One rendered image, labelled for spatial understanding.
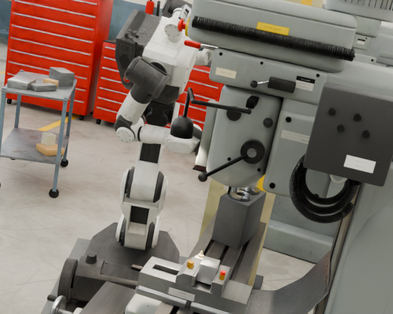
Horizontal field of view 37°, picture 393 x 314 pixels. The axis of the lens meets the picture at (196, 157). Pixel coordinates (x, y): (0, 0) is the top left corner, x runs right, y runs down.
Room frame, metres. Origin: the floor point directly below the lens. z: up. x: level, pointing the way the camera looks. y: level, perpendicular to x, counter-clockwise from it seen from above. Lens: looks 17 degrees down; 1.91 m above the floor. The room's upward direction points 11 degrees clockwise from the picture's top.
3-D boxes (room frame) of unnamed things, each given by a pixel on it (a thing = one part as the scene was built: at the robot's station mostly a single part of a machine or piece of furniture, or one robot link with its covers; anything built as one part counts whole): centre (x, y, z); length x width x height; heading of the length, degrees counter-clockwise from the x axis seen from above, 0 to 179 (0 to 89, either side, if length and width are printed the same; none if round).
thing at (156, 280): (1.65, -0.08, 1.00); 0.35 x 0.15 x 0.11; 79
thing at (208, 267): (1.65, -0.11, 1.05); 0.06 x 0.05 x 0.06; 169
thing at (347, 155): (1.40, -0.37, 1.62); 0.20 x 0.09 x 0.21; 80
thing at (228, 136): (1.78, -0.14, 1.47); 0.21 x 0.19 x 0.32; 170
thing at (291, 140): (1.75, -0.32, 1.47); 0.24 x 0.19 x 0.26; 170
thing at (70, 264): (2.35, 0.46, 0.50); 0.20 x 0.05 x 0.20; 2
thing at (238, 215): (2.19, -0.22, 1.04); 0.22 x 0.12 x 0.20; 158
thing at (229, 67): (1.78, -0.17, 1.68); 0.34 x 0.24 x 0.10; 80
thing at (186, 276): (1.66, -0.05, 1.03); 0.12 x 0.06 x 0.04; 169
